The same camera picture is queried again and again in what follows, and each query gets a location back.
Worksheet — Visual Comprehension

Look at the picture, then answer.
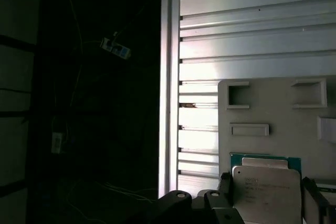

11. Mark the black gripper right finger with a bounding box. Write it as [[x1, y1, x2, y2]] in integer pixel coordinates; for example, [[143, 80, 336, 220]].
[[301, 176, 333, 224]]

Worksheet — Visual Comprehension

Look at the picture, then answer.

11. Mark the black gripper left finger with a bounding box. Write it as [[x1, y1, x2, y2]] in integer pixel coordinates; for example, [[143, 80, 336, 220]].
[[131, 172, 244, 224]]

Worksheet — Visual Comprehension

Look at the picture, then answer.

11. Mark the silver CPU chip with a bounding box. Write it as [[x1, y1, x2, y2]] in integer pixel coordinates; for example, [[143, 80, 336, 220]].
[[229, 152, 302, 224]]

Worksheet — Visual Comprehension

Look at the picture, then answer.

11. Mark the grey parts rack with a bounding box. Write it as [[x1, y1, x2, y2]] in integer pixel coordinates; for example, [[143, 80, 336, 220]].
[[217, 76, 336, 224]]

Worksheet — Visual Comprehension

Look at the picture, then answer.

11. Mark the white power strip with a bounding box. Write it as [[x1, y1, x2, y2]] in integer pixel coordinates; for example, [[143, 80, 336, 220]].
[[101, 37, 131, 59]]

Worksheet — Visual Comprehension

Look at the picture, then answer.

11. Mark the pale cabinet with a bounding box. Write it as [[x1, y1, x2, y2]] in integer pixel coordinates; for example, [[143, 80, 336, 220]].
[[0, 0, 40, 198]]

